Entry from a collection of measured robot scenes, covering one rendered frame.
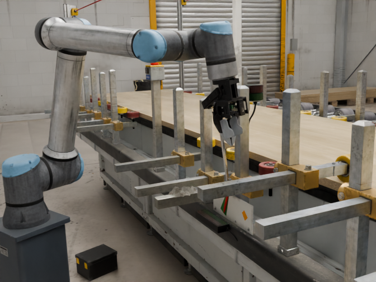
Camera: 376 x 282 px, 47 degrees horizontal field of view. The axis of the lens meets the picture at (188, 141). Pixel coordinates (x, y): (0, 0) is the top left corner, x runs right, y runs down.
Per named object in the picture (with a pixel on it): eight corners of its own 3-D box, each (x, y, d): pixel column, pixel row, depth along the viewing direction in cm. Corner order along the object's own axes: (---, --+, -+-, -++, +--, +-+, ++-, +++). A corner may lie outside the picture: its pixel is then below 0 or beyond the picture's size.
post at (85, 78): (88, 136, 348) (83, 76, 338) (87, 136, 351) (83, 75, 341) (92, 136, 349) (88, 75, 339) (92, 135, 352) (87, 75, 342)
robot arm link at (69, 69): (31, 181, 195) (45, 12, 166) (64, 172, 208) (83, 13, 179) (51, 197, 187) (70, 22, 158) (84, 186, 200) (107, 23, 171)
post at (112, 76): (114, 145, 280) (109, 69, 270) (113, 144, 283) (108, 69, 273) (120, 144, 281) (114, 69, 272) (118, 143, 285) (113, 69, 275)
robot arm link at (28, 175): (-2, 199, 181) (-7, 158, 178) (34, 188, 194) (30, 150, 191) (17, 206, 172) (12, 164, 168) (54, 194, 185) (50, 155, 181)
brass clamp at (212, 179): (211, 190, 161) (211, 177, 160) (194, 181, 173) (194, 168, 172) (225, 187, 163) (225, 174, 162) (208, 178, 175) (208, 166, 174)
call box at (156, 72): (151, 82, 203) (150, 65, 201) (145, 81, 209) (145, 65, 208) (164, 81, 206) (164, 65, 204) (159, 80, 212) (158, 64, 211)
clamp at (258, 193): (250, 198, 138) (250, 183, 137) (228, 187, 150) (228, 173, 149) (264, 196, 140) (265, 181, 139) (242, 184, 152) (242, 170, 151)
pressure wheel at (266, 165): (267, 201, 143) (268, 167, 140) (253, 194, 150) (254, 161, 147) (287, 197, 146) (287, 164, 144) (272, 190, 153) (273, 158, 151)
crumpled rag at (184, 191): (174, 198, 128) (174, 191, 128) (165, 192, 134) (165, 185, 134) (201, 193, 132) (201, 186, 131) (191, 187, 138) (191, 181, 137)
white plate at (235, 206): (251, 235, 140) (251, 206, 138) (212, 210, 163) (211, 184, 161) (253, 235, 140) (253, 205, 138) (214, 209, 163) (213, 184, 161)
